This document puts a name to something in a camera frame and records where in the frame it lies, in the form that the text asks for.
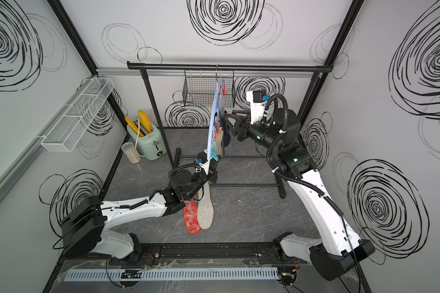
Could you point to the black corner frame post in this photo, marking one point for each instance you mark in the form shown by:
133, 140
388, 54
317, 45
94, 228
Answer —
72, 33
330, 58

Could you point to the red clothespin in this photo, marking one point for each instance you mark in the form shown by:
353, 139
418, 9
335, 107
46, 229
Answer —
222, 94

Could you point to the grey slotted cable duct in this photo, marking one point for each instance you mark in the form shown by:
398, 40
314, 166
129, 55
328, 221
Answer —
176, 274

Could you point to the aluminium wall rail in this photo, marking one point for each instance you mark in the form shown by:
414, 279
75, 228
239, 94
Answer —
111, 72

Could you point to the black wire wall basket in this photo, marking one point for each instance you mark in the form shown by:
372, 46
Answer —
200, 91

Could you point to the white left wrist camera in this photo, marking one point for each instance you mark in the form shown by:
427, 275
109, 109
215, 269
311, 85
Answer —
204, 165

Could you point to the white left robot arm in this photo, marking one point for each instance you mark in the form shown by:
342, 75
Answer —
89, 226

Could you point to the light blue arc hanger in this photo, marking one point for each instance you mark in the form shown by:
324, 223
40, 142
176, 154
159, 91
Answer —
210, 142

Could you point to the black corner frame post right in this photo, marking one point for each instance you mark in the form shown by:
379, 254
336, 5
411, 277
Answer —
330, 58

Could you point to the black felt insole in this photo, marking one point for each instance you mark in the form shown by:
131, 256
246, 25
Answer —
226, 132

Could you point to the clear plastic cup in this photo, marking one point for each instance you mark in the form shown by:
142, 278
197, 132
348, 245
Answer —
131, 152

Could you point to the white insole yellow trim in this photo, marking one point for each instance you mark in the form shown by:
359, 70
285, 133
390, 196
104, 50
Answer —
218, 142

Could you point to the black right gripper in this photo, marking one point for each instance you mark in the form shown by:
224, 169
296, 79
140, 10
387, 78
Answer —
243, 122

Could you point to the white insole orange trim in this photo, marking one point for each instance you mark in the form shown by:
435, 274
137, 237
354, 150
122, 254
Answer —
205, 207

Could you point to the mint green toaster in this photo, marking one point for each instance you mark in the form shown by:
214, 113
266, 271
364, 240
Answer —
151, 145

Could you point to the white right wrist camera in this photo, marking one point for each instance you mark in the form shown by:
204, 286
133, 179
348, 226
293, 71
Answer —
257, 100

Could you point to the teal clothespin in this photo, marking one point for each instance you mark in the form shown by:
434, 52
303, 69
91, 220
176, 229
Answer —
214, 155

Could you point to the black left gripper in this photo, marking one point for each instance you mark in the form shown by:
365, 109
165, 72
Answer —
212, 171

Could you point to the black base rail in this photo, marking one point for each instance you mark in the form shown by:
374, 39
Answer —
258, 252

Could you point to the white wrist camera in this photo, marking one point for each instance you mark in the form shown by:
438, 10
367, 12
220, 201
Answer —
257, 100
204, 165

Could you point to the red insole orange trim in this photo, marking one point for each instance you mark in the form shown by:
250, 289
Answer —
190, 215

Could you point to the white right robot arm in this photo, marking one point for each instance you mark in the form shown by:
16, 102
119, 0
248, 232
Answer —
339, 249

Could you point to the black metal clothes rack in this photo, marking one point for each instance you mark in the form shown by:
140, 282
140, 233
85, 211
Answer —
277, 128

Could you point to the white wire wall shelf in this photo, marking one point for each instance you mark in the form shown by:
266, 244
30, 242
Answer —
77, 116

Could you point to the black corner frame post left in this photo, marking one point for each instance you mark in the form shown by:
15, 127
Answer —
72, 33

